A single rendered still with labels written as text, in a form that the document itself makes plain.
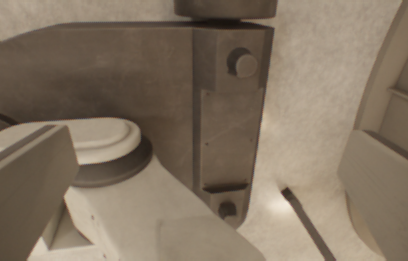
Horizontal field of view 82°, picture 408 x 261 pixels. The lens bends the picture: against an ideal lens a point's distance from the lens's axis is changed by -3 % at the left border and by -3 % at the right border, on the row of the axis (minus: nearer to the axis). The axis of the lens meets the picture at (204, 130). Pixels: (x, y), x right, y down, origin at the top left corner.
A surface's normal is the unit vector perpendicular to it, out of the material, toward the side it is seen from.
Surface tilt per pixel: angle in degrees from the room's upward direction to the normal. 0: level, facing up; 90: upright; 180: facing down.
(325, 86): 0
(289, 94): 0
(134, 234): 90
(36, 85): 0
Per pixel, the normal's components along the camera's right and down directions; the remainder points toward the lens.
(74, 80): 0.19, 0.47
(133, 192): 0.02, -0.88
